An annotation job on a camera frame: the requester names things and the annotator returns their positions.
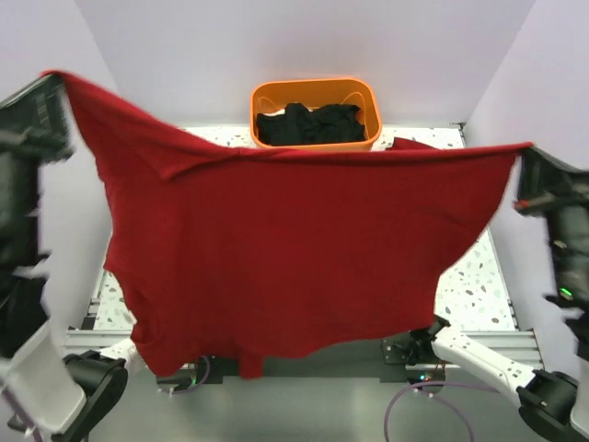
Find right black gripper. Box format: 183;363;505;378
503;137;589;291

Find red t shirt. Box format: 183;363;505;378
386;137;433;151
59;72;524;378

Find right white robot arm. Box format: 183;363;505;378
400;147;588;441

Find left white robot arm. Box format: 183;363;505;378
1;74;143;441

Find folded red t shirt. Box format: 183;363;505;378
386;137;433;151

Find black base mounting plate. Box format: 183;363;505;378
156;331;448;393

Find orange plastic basket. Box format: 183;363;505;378
249;77;383;151

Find black clothes in basket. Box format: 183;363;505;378
256;103;365;146

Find aluminium rail frame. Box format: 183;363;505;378
34;120;567;442

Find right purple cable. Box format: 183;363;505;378
384;379;502;442

